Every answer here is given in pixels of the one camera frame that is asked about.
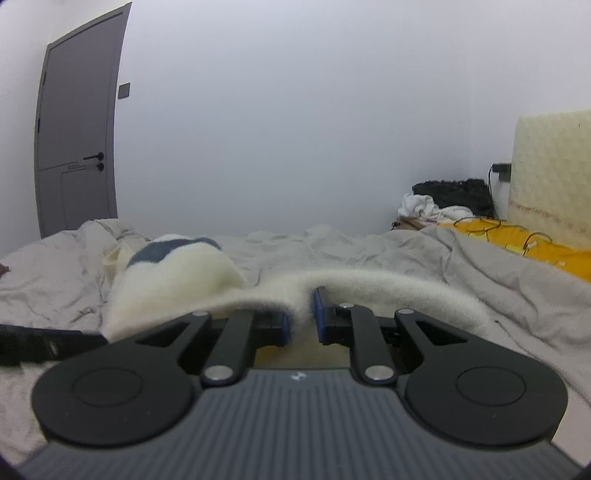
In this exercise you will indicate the grey door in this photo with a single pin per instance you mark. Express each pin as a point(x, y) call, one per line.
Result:
point(76, 120)

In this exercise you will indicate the grey bed blanket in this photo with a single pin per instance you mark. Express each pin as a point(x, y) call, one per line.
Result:
point(415, 258)

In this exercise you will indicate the yellow cloth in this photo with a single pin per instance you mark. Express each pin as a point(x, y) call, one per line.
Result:
point(549, 251)

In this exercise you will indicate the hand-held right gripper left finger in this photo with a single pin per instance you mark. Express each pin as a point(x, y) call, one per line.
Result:
point(280, 328)

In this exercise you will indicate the brown cardboard piece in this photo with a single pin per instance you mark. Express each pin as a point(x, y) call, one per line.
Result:
point(408, 222)

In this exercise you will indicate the black cloth pile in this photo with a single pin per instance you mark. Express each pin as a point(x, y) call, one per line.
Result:
point(455, 193)

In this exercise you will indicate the white crumpled cloth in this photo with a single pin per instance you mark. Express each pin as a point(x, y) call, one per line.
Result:
point(427, 208)

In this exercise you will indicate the black wall socket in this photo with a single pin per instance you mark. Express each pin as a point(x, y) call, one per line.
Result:
point(502, 170)

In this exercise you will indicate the white fluffy blue-striped sweater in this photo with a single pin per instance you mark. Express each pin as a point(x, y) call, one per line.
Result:
point(184, 277)

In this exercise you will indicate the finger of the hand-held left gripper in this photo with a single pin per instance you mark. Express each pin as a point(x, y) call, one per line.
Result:
point(81, 342)

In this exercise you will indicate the dark wall switch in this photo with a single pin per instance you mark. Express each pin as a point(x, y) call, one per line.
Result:
point(123, 90)

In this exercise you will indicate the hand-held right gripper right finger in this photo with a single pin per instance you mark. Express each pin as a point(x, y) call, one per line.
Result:
point(318, 318)

